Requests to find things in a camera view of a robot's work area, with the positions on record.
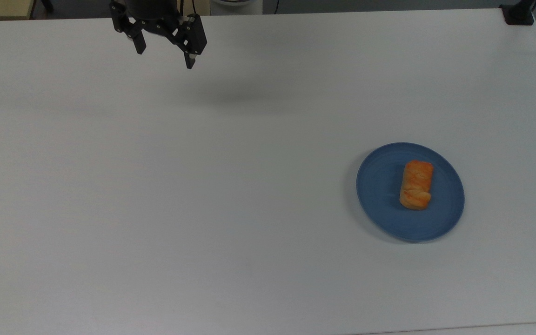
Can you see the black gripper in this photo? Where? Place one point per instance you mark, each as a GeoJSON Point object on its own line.
{"type": "Point", "coordinates": [151, 9]}

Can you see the orange glazed bread roll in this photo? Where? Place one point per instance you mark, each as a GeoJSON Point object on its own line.
{"type": "Point", "coordinates": [417, 184]}

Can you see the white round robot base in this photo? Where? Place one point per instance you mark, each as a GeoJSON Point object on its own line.
{"type": "Point", "coordinates": [236, 5]}

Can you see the black stand with clamp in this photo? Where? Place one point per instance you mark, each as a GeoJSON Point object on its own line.
{"type": "Point", "coordinates": [47, 4]}

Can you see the blue round plate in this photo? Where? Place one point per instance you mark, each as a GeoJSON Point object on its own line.
{"type": "Point", "coordinates": [379, 195]}

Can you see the white adjacent table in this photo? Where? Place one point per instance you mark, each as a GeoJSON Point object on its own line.
{"type": "Point", "coordinates": [505, 330]}

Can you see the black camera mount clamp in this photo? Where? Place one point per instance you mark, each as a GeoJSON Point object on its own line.
{"type": "Point", "coordinates": [518, 13]}

